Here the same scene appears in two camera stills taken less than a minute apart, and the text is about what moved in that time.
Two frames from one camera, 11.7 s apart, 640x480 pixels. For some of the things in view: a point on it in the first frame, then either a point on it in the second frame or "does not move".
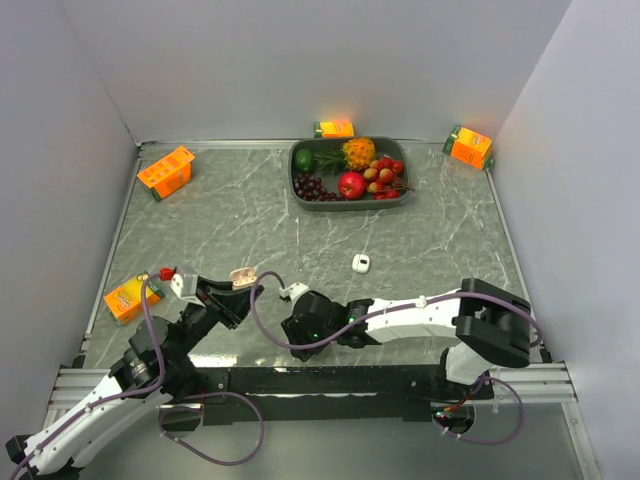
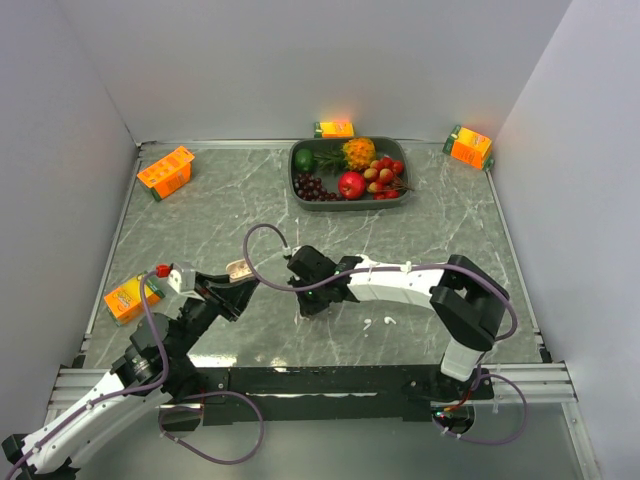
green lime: (304, 160) does not move
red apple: (351, 186) does not move
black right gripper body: (302, 334) -> (313, 301)
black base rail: (323, 395) does not move
